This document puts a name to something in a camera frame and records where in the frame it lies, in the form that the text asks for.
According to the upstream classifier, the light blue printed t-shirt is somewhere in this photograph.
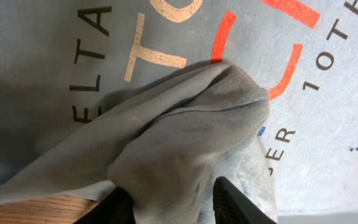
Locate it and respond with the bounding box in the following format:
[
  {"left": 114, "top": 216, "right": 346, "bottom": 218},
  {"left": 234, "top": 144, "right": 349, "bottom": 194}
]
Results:
[{"left": 0, "top": 0, "right": 358, "bottom": 223}]

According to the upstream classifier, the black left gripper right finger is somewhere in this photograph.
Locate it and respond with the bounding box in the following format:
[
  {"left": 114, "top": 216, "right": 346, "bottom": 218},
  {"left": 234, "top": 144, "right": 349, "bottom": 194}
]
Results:
[{"left": 213, "top": 177, "right": 277, "bottom": 224}]

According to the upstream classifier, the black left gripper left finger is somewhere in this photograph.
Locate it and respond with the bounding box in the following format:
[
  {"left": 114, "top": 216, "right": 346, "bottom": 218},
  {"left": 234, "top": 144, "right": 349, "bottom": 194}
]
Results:
[{"left": 73, "top": 187, "right": 135, "bottom": 224}]

